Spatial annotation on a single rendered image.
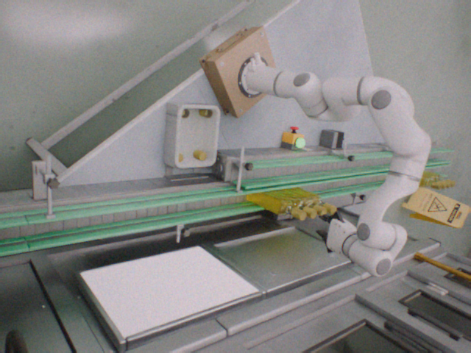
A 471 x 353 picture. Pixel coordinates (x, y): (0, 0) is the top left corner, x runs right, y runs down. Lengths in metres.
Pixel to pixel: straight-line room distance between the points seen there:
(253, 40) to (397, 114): 0.64
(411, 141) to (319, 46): 0.96
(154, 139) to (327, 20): 0.99
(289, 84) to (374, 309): 0.74
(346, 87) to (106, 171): 0.82
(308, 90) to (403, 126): 0.35
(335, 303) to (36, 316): 0.80
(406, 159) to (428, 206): 3.62
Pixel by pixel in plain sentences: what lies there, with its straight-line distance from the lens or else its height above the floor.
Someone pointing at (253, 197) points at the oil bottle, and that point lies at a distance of 1.51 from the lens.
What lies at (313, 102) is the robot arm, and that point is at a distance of 1.29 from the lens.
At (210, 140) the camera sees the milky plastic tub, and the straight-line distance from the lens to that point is 1.45.
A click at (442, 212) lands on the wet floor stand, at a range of 4.68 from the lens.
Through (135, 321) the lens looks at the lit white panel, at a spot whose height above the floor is 1.26.
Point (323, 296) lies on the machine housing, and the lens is 1.21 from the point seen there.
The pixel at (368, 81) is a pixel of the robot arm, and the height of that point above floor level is 1.33.
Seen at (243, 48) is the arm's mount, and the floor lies 0.85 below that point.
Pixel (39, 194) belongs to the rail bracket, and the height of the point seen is 0.86.
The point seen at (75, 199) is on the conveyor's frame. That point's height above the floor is 0.88.
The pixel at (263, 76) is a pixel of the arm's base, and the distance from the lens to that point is 1.39.
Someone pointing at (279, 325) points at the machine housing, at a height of 1.42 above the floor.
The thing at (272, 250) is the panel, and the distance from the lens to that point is 1.38.
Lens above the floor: 1.98
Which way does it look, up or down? 48 degrees down
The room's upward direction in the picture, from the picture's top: 115 degrees clockwise
